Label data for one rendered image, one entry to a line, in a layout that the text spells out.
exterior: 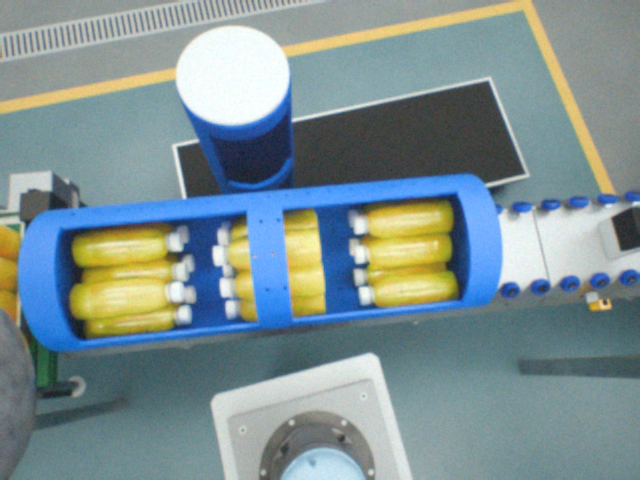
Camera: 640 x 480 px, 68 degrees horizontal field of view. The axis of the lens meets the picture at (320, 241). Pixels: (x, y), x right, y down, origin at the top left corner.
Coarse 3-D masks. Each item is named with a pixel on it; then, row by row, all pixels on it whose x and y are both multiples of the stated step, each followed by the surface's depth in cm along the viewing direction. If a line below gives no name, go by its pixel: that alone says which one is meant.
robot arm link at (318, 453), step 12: (312, 444) 68; (324, 444) 67; (300, 456) 61; (312, 456) 59; (324, 456) 59; (336, 456) 59; (348, 456) 62; (288, 468) 60; (300, 468) 58; (312, 468) 57; (324, 468) 58; (336, 468) 58; (348, 468) 58
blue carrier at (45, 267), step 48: (288, 192) 94; (336, 192) 93; (384, 192) 92; (432, 192) 92; (480, 192) 91; (48, 240) 85; (192, 240) 110; (336, 240) 114; (480, 240) 88; (48, 288) 82; (288, 288) 86; (336, 288) 111; (480, 288) 91; (48, 336) 86; (144, 336) 91; (192, 336) 93
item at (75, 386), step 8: (16, 216) 119; (64, 384) 180; (72, 384) 186; (80, 384) 193; (40, 392) 162; (48, 392) 110; (56, 392) 111; (64, 392) 115; (72, 392) 119; (80, 392) 192
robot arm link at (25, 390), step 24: (0, 312) 42; (0, 336) 39; (0, 360) 37; (24, 360) 40; (0, 384) 36; (24, 384) 38; (0, 408) 36; (24, 408) 38; (0, 432) 35; (24, 432) 38; (0, 456) 35
